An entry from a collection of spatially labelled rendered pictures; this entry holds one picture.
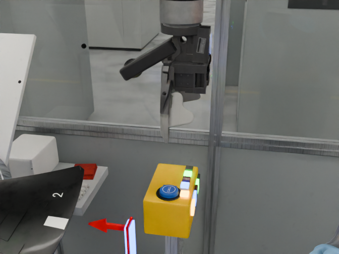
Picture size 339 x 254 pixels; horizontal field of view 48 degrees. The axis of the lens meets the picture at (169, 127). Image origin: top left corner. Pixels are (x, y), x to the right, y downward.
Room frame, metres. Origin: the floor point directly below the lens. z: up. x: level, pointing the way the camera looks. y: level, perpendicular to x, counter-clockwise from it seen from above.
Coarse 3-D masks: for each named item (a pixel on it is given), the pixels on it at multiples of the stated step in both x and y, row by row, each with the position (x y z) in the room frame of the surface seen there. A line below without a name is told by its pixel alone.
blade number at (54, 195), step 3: (51, 192) 0.50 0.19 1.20; (54, 192) 0.49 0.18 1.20; (57, 192) 0.49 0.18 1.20; (60, 192) 0.49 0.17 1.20; (63, 192) 0.49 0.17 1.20; (66, 192) 0.49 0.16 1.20; (51, 195) 0.49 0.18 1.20; (54, 195) 0.49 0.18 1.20; (57, 195) 0.49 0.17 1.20; (60, 195) 0.49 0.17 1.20; (63, 195) 0.49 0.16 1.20; (48, 198) 0.48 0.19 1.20; (51, 198) 0.48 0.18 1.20; (54, 198) 0.48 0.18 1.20; (57, 198) 0.48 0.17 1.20; (60, 198) 0.48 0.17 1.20; (63, 198) 0.48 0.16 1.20
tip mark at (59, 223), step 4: (48, 216) 0.45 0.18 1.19; (48, 220) 0.44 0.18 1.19; (52, 220) 0.44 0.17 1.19; (56, 220) 0.44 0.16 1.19; (60, 220) 0.44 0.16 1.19; (64, 220) 0.44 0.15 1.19; (44, 224) 0.44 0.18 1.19; (48, 224) 0.44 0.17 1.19; (52, 224) 0.44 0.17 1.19; (56, 224) 0.44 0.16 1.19; (60, 224) 0.44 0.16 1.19; (64, 224) 0.44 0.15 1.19; (60, 228) 0.43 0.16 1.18; (64, 228) 0.43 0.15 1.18
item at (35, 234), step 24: (72, 168) 0.55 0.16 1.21; (0, 192) 0.51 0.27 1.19; (24, 192) 0.50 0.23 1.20; (48, 192) 0.50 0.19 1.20; (72, 192) 0.49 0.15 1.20; (0, 216) 0.45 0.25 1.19; (24, 216) 0.45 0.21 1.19; (0, 240) 0.41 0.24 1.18; (24, 240) 0.41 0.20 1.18; (48, 240) 0.41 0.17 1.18
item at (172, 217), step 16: (160, 176) 0.75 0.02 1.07; (176, 176) 0.75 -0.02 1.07; (192, 176) 0.75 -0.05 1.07; (192, 192) 0.69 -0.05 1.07; (144, 208) 0.65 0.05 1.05; (160, 208) 0.65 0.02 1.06; (176, 208) 0.64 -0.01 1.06; (144, 224) 0.65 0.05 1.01; (160, 224) 0.65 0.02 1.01; (176, 224) 0.64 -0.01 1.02
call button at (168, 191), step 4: (168, 184) 0.70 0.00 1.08; (160, 188) 0.68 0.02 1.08; (164, 188) 0.68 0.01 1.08; (168, 188) 0.68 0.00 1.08; (172, 188) 0.68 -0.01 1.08; (176, 188) 0.68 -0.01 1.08; (160, 192) 0.67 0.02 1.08; (164, 192) 0.67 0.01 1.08; (168, 192) 0.67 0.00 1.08; (172, 192) 0.67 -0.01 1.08; (176, 192) 0.67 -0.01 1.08; (164, 196) 0.66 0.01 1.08; (168, 196) 0.66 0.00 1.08; (172, 196) 0.66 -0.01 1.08; (176, 196) 0.67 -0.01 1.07
